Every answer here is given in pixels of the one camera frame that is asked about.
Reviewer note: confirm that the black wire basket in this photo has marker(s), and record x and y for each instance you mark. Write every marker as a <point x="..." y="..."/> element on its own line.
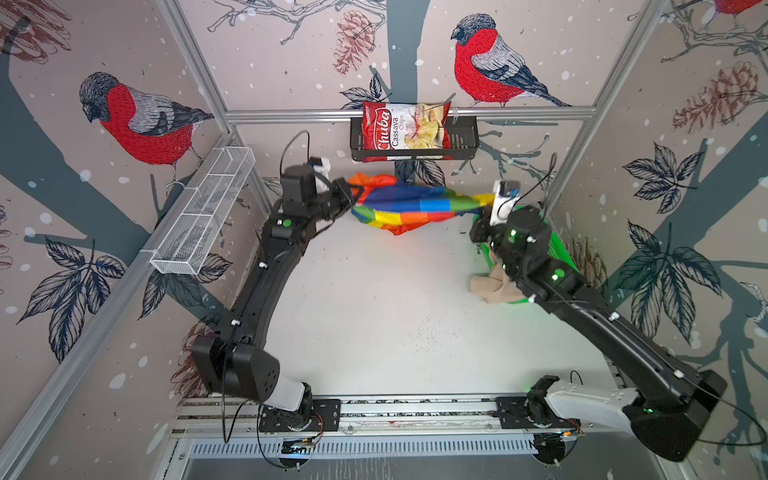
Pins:
<point x="462" y="134"/>

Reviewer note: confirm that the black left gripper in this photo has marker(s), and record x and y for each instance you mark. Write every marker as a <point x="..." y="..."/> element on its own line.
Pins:
<point x="339" y="194"/>

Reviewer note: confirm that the aluminium horizontal frame bar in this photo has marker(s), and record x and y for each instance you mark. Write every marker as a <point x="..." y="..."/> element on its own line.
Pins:
<point x="525" y="113"/>

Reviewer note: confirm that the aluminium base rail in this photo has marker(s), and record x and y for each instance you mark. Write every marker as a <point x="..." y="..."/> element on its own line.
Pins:
<point x="452" y="414"/>

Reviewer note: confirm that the red cassava chips bag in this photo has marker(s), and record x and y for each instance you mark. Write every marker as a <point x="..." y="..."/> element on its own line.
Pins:
<point x="394" y="127"/>

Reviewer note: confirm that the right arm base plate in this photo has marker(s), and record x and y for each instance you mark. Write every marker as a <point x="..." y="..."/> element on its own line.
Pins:
<point x="518" y="412"/>

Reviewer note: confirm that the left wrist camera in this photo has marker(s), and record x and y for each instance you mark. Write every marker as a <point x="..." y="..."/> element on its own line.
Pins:
<point x="321" y="168"/>

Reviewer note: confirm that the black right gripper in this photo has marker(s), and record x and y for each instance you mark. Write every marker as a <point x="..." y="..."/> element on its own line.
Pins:
<point x="482" y="228"/>

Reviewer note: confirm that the green plastic tray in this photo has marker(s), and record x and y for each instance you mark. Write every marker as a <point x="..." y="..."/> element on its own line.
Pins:
<point x="558" y="252"/>

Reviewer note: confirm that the white wire mesh shelf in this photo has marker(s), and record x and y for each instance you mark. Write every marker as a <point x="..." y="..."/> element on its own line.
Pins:
<point x="194" y="232"/>

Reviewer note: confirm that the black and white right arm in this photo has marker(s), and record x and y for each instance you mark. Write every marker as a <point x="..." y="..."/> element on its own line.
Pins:
<point x="667" y="404"/>

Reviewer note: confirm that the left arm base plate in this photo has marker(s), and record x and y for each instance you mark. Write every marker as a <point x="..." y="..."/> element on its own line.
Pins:
<point x="318" y="415"/>

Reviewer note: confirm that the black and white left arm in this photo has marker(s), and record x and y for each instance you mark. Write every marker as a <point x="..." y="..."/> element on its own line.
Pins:
<point x="234" y="362"/>

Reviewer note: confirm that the rainbow striped shorts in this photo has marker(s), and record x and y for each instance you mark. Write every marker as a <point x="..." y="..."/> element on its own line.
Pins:
<point x="389" y="204"/>

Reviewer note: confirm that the beige shorts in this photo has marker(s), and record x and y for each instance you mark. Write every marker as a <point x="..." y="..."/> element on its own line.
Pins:
<point x="496" y="287"/>

